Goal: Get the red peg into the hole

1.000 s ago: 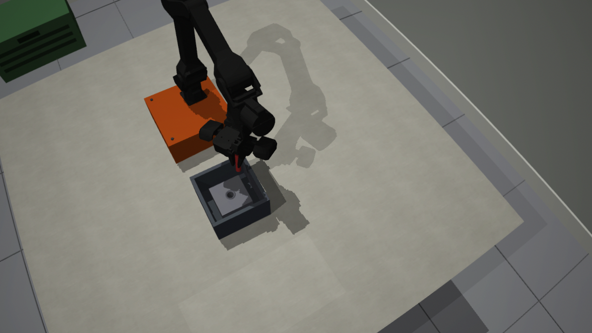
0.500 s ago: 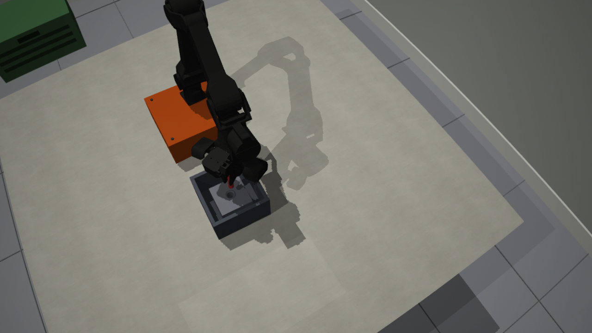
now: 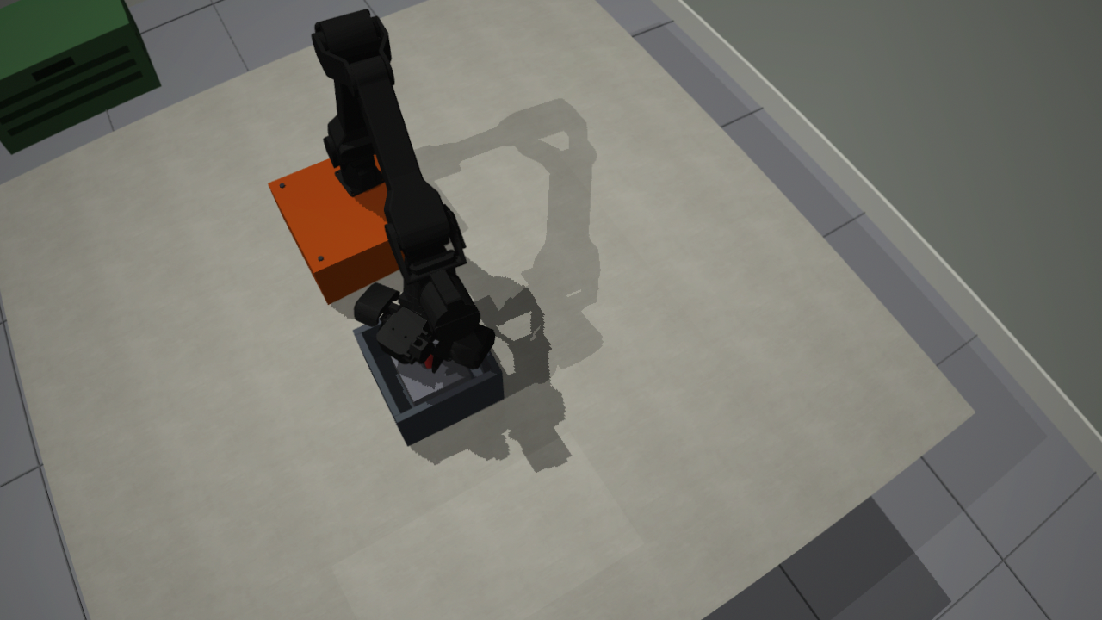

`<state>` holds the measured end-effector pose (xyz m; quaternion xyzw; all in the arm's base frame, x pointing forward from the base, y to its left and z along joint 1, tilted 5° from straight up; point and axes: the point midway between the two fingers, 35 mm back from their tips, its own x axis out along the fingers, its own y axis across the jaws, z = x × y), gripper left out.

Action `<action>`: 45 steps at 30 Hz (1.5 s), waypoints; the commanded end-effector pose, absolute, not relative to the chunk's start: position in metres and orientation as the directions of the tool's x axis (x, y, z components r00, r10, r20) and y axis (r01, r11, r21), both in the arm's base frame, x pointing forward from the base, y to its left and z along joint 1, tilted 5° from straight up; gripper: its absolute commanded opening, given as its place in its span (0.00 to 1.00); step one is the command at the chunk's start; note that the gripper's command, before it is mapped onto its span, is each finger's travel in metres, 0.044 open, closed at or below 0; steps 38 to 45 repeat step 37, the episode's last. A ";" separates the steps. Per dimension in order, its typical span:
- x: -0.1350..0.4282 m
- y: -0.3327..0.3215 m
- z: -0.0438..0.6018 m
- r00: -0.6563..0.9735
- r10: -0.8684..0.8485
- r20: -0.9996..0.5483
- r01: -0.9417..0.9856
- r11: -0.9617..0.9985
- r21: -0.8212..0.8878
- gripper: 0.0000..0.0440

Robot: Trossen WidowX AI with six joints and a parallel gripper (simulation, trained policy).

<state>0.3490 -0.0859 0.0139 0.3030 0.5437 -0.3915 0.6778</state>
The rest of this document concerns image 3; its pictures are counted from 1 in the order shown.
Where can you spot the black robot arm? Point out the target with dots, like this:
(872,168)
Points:
(354,51)

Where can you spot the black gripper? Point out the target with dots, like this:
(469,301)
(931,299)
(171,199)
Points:
(377,301)

